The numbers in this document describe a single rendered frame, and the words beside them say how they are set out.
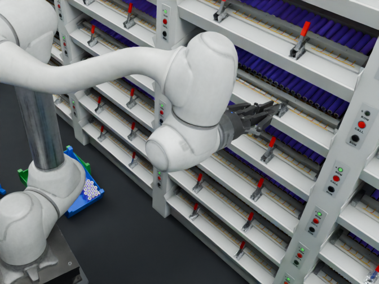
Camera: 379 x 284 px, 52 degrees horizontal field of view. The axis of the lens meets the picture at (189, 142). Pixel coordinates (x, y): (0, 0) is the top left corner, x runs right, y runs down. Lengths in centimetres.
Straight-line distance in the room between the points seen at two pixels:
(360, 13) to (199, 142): 45
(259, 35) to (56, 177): 79
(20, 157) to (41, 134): 107
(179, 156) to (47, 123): 61
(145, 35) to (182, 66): 79
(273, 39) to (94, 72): 51
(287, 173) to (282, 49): 39
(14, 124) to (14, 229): 135
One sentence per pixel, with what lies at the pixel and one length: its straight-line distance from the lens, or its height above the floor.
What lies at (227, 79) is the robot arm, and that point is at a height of 118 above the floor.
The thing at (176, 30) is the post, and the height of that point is 99.
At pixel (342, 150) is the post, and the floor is 90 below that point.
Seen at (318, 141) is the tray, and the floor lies 89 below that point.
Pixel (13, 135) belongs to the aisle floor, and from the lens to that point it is 250.
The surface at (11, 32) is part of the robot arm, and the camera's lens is 106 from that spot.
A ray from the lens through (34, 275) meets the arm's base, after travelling 145.
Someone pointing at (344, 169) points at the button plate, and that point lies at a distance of 110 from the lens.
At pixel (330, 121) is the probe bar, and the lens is 112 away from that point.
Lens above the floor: 155
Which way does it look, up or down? 41 degrees down
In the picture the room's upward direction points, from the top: 6 degrees clockwise
